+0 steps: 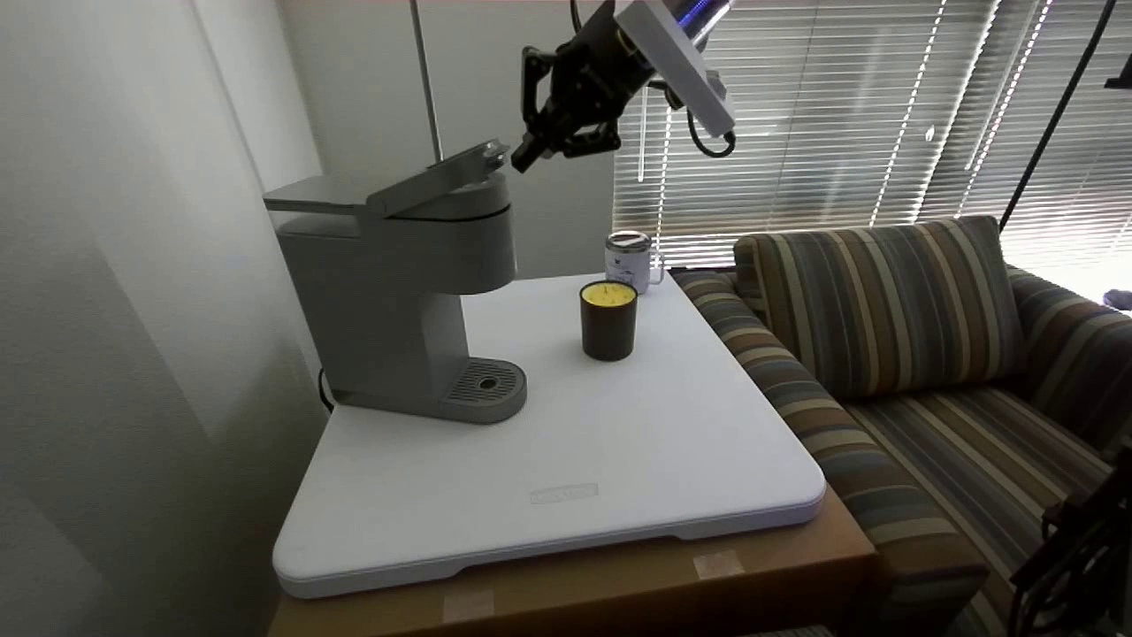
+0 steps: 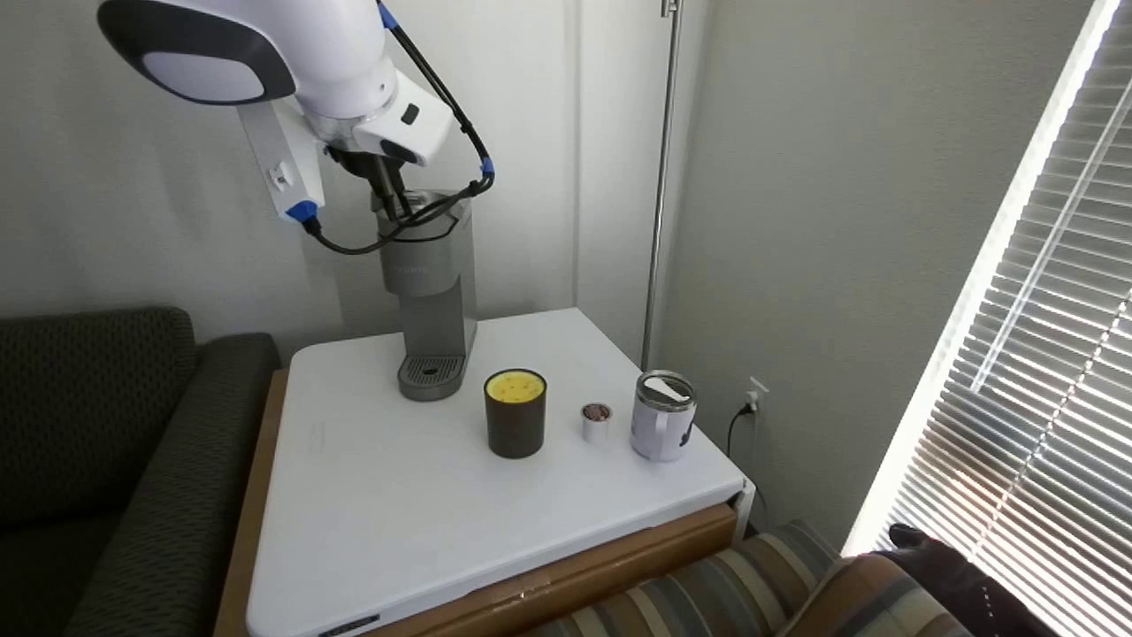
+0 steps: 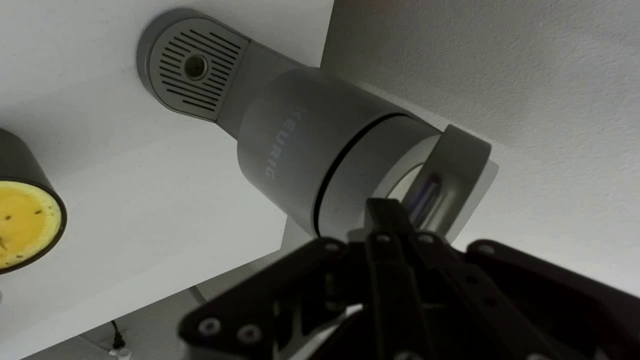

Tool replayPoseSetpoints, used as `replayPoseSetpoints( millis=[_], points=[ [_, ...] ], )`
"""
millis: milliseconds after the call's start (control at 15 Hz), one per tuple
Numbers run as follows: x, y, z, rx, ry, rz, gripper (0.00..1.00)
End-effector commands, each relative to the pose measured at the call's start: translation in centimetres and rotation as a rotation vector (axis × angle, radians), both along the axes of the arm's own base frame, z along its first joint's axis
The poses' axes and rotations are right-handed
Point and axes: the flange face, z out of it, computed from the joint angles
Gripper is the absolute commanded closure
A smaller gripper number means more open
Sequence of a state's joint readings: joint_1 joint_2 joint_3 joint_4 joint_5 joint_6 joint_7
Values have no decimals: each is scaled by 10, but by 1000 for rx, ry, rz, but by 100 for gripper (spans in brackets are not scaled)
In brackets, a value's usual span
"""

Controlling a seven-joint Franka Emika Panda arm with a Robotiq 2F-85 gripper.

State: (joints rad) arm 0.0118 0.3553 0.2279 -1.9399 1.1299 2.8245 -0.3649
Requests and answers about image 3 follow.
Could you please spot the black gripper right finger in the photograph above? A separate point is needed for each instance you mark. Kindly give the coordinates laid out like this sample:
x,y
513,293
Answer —
x,y
566,313

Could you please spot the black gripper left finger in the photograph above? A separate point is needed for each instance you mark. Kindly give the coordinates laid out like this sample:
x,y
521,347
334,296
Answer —
x,y
226,327

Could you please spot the gray Keurig coffee maker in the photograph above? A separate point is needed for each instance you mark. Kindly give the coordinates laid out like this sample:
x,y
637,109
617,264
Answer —
x,y
292,141

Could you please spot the black cup yellow inside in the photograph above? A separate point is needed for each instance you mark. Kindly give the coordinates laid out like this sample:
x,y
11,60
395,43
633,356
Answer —
x,y
27,223

